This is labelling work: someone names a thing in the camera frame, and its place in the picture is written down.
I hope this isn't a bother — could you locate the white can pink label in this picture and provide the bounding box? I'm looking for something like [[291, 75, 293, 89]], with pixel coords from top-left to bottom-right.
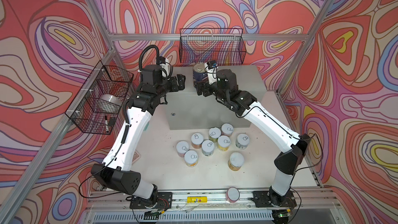
[[176, 141, 190, 158]]

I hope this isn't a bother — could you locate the black wire basket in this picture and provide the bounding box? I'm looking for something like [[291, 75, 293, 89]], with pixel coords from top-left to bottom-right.
[[179, 27, 247, 66], [65, 61, 134, 135]]

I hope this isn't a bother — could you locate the white can green label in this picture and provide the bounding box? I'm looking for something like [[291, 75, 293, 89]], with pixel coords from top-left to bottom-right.
[[208, 127, 221, 143]]

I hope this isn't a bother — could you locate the silver tape roll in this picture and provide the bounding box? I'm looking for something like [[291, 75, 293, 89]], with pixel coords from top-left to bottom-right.
[[97, 94, 122, 114]]

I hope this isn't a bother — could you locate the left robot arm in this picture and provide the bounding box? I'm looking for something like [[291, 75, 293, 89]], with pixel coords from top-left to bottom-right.
[[91, 45, 186, 201]]

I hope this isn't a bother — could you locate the white pink calculator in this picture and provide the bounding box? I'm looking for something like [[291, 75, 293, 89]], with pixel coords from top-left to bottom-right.
[[132, 150, 141, 164]]

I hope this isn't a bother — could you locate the black marker pen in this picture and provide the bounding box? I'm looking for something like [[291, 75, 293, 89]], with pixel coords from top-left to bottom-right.
[[104, 115, 109, 134]]

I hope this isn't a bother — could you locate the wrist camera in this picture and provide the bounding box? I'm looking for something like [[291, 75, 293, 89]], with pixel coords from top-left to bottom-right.
[[156, 56, 172, 78], [205, 60, 217, 74]]

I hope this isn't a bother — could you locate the left black wire basket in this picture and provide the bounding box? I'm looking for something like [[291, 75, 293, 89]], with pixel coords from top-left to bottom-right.
[[65, 61, 134, 135]]

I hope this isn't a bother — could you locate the white can yellow orange label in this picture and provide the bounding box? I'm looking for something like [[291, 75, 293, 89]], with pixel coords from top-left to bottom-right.
[[184, 150, 199, 167]]

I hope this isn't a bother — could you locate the light blue spotted can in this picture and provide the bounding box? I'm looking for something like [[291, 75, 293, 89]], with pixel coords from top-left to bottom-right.
[[235, 133, 250, 150]]

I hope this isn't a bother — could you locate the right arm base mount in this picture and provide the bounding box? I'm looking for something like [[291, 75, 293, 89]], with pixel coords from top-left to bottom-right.
[[250, 190, 297, 208]]

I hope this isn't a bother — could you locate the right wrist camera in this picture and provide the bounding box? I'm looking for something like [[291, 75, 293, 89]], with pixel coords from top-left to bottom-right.
[[205, 60, 217, 74]]

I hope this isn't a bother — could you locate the white can red label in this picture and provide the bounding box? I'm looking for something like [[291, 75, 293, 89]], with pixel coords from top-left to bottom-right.
[[221, 123, 234, 137]]

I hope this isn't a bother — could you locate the white can teal label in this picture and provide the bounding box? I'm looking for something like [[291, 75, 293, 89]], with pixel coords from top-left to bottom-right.
[[202, 140, 215, 157]]

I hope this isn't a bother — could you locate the dark blue tomato can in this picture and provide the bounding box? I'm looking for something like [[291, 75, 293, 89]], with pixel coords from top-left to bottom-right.
[[193, 63, 208, 88]]

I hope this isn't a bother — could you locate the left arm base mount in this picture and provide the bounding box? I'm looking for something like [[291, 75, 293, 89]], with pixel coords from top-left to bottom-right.
[[129, 191, 173, 210]]

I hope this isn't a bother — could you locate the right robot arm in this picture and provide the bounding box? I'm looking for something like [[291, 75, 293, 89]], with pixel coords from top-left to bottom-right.
[[196, 68, 312, 206]]

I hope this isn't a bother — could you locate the aluminium front rail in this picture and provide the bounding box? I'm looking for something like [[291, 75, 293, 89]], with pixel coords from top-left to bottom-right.
[[85, 187, 343, 213]]

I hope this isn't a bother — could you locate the back black wire basket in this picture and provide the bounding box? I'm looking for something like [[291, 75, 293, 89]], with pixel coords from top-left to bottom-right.
[[179, 27, 247, 66]]

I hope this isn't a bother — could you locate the yellow peach can plastic lid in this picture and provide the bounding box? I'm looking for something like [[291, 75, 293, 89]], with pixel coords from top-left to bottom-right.
[[228, 152, 245, 171]]

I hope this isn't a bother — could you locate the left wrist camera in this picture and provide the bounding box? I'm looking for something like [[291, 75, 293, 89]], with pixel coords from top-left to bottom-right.
[[156, 56, 172, 78]]

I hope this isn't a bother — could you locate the grey metal cabinet box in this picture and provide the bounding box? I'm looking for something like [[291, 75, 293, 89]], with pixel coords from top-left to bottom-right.
[[164, 65, 266, 130]]

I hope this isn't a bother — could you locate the pink tape roll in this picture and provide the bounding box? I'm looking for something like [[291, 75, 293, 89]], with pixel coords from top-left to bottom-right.
[[226, 187, 240, 203]]

